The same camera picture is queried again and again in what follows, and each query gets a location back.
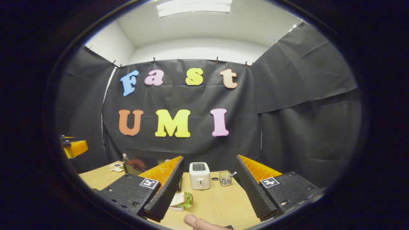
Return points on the black electric oven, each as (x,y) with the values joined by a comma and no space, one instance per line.
(135,166)

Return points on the sandwich with lettuce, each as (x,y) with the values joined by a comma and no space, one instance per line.
(179,198)

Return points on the white divided dish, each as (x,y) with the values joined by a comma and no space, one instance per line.
(117,167)

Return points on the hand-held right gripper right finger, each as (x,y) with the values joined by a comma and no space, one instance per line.
(254,191)

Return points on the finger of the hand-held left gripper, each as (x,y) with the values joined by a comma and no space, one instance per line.
(75,149)

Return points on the ceiling light panel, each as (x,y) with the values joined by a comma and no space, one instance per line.
(195,8)

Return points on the white toaster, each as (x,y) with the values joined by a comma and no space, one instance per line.
(199,177)

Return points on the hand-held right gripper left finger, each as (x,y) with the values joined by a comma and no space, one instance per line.
(167,195)

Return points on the clear plastic water bottle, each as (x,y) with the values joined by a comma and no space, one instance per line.
(125,158)

